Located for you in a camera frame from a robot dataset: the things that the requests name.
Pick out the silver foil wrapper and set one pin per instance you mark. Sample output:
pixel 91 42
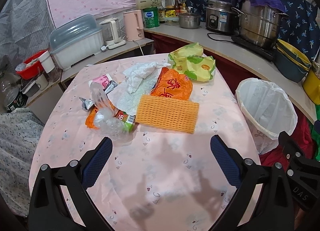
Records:
pixel 87 104

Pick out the pink paper cup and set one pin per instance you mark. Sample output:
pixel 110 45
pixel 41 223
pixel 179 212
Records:
pixel 104 80

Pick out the dark sauce bottle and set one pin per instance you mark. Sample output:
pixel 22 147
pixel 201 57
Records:
pixel 177 8

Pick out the orange foam net sleeve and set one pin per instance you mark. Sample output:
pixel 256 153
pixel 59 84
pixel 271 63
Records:
pixel 168 113

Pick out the stacked teal yellow basins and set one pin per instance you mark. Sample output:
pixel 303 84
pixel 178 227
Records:
pixel 292 63

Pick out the trash bin with white liner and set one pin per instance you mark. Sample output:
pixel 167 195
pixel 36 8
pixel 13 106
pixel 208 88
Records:
pixel 268 112

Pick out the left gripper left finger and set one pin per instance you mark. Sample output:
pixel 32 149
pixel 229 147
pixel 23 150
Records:
pixel 48 209

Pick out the pink patterned tablecloth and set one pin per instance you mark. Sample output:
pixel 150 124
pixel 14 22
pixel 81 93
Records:
pixel 155 179

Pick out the green tin can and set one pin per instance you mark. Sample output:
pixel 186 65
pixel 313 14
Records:
pixel 151 17

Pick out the black induction cooker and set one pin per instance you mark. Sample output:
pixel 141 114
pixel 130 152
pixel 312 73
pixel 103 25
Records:
pixel 267 55

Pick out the pink electric kettle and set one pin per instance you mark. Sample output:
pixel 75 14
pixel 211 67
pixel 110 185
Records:
pixel 134 27

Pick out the steel rice cooker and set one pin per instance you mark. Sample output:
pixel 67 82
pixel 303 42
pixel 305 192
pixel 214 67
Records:
pixel 220 17

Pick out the yellow green snack bag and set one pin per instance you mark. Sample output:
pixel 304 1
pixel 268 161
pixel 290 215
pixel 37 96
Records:
pixel 191 61

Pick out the clear plastic bottle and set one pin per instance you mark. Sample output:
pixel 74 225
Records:
pixel 105 119

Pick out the white glass electric kettle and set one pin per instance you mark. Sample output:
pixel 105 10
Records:
pixel 111 33

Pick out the yellow label jar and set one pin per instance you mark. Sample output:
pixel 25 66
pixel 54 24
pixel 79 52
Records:
pixel 170 11

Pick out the white cup container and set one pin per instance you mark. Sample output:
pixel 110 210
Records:
pixel 47 62

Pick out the white paper towel sheet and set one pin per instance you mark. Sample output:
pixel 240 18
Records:
pixel 128 103

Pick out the large steel steamer pot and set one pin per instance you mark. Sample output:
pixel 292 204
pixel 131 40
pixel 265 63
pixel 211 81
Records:
pixel 259 25

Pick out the orange plastic bag red print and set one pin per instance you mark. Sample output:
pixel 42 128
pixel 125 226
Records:
pixel 172 84

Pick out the orange green snack wrapper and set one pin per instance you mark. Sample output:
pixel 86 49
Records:
pixel 128 120

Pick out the crumpled white tissue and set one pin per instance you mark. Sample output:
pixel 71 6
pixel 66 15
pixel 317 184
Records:
pixel 140 71

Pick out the yellow pot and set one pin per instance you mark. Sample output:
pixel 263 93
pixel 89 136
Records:
pixel 311 84

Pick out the red plastic basket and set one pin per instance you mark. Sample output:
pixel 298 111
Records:
pixel 31 67

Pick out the small steel pot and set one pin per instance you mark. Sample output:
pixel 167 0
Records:
pixel 189 20

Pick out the white dish box grey lid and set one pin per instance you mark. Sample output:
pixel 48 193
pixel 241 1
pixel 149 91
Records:
pixel 75 41

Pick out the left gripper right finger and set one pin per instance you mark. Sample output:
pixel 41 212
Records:
pixel 274 208

